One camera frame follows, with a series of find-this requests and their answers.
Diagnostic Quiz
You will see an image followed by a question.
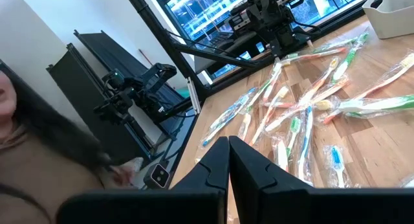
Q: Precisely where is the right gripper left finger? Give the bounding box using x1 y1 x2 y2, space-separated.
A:
56 135 230 224

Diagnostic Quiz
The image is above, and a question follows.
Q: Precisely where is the silver metal bracket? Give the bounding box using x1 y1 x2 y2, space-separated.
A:
186 76 202 115

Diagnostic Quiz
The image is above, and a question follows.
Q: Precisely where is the small black camera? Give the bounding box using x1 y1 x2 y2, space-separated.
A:
143 162 171 190

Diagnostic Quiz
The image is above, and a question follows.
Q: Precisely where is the person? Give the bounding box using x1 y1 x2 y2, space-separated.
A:
0 60 136 224

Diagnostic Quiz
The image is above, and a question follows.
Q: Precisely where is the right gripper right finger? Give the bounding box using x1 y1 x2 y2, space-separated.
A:
228 135 414 224

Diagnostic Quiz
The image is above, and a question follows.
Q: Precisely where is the black metal rack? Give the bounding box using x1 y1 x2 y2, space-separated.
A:
46 42 153 163
73 29 182 140

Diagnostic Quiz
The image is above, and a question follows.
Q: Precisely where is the person's hand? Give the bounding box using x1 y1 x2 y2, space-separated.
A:
108 164 136 188

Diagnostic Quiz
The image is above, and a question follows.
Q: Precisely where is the green toothbrush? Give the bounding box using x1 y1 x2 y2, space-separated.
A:
312 31 369 55
246 77 276 114
336 94 414 118
284 116 303 160
331 32 370 83

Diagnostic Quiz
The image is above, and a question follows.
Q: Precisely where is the white plastic bin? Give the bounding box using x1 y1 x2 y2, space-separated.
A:
362 0 414 40

